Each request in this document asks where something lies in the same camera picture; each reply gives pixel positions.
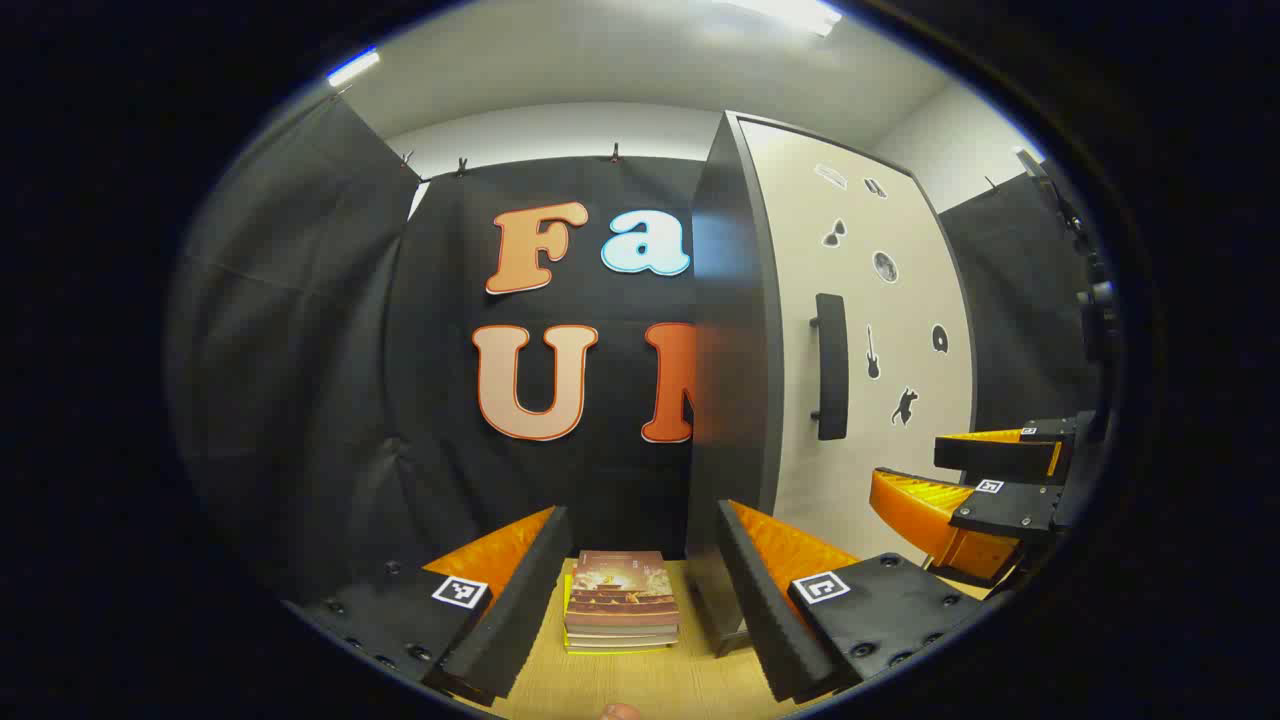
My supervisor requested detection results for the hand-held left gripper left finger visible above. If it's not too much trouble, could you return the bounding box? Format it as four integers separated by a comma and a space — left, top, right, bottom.
285, 505, 575, 706

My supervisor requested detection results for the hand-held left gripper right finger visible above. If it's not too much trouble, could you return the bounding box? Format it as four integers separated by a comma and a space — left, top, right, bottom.
715, 498, 987, 705

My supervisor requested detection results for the white cabinet door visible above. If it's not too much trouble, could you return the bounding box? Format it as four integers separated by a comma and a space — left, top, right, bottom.
738, 115, 981, 566

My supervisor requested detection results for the black door handle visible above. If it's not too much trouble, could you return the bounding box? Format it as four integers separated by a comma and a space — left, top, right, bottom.
808, 293, 851, 442

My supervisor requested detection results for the grey cabinet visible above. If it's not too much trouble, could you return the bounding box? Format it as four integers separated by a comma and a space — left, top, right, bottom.
685, 110, 791, 657

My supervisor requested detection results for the stack of books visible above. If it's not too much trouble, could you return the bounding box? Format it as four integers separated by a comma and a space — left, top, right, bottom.
562, 549, 682, 655

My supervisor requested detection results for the black backdrop cloth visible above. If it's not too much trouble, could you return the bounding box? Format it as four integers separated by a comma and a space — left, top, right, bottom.
165, 95, 1101, 601

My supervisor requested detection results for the wide ceiling light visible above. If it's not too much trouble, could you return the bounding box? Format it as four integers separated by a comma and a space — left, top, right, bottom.
714, 0, 844, 37

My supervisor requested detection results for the long ceiling light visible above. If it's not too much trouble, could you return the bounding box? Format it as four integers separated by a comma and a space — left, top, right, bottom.
325, 47, 382, 89

